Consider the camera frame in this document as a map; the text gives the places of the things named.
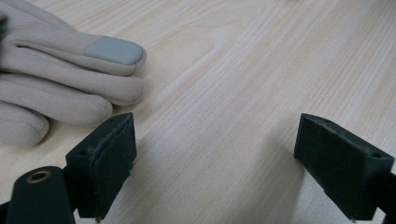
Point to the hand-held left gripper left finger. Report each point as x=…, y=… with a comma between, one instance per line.
x=106, y=161

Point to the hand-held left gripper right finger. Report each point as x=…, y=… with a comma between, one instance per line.
x=342, y=168

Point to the beige glove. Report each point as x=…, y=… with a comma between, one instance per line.
x=62, y=81

